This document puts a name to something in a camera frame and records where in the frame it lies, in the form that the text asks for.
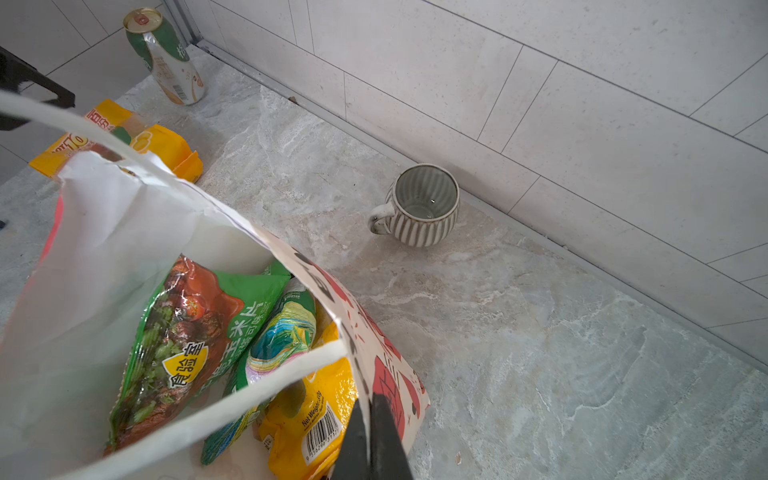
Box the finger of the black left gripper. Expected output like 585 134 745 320
1 48 76 110

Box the green white drink can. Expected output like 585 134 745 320
123 7 205 106

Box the yellow barcode snack bag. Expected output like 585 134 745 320
258 358 358 479

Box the green red snack bag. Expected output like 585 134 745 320
104 255 292 455

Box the grey ribbed ceramic mug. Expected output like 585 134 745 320
367 164 460 248

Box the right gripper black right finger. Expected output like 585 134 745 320
369 394 413 480

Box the yellow orange snack bag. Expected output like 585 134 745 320
29 99 204 183

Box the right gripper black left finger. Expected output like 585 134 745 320
331 400 370 480

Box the green rainbow snack bag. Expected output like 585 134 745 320
200 278 317 466

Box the white red printed paper bag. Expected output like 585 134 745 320
1 92 429 479

